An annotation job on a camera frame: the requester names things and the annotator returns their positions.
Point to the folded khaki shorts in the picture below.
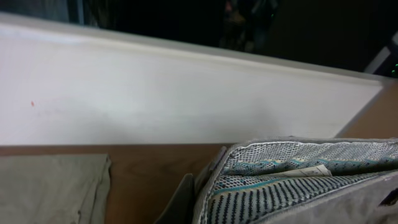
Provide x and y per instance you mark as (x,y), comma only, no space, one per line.
(66,189)

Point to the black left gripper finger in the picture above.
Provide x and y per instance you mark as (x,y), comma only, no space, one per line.
(179,209)

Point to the grey shorts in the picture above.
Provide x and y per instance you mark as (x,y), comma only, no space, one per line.
(299,180)

